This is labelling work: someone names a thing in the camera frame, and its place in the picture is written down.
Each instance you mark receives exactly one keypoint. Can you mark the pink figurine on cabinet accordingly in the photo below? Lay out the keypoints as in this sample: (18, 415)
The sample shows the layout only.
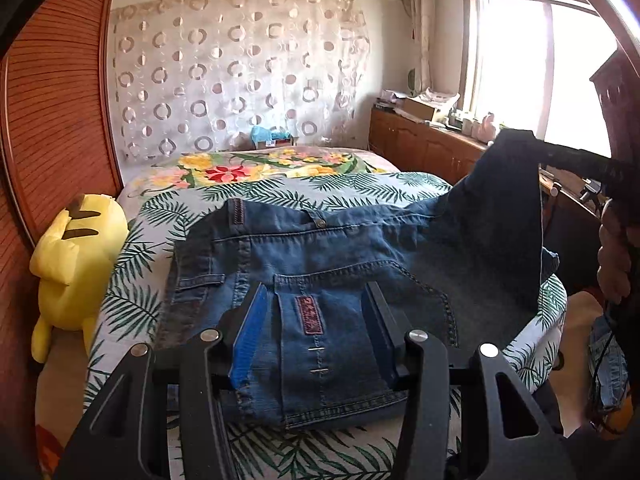
(486, 130)

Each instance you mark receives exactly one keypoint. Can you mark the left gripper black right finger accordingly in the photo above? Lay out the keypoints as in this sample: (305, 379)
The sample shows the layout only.
(467, 416)

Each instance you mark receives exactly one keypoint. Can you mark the person's right hand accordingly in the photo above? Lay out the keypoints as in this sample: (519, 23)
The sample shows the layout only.
(616, 234)

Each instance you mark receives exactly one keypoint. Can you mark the wooden slatted wardrobe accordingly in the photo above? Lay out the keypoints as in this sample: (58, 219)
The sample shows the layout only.
(56, 142)

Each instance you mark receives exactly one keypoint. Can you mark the wooden cabinet sideboard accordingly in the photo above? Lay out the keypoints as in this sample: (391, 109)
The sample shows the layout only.
(418, 147)

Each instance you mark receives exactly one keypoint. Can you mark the cardboard box on cabinet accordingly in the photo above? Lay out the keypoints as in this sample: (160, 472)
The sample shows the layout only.
(422, 110)

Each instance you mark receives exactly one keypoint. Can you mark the blue denim jeans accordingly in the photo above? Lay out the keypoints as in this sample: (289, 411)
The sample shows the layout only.
(465, 266)

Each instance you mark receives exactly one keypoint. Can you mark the white circle-pattern curtain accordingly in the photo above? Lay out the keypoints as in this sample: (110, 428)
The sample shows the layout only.
(195, 76)

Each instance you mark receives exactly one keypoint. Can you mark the palm leaf print bedsheet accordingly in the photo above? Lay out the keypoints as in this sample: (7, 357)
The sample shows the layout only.
(135, 297)

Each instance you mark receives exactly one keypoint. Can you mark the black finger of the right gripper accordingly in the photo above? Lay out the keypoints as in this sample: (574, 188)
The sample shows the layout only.
(554, 155)

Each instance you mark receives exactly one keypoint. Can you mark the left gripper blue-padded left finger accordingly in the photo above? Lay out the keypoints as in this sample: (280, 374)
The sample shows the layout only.
(123, 433)

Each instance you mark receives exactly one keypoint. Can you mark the yellow Pikachu plush toy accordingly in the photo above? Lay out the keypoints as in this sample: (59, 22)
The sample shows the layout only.
(74, 260)

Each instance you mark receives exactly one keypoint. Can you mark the blue item on box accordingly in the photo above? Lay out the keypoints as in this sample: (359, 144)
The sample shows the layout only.
(263, 138)

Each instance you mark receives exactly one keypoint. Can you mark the cream side curtain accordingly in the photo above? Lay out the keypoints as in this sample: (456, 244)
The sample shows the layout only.
(422, 22)

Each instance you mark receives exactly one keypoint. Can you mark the floral blanket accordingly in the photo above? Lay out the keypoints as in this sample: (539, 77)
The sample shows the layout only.
(221, 168)

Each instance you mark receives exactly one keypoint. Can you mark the window with wooden frame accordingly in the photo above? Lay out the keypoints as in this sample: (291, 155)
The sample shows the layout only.
(529, 65)

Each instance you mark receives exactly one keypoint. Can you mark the small white fan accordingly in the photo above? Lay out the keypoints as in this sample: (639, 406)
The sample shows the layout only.
(411, 82)

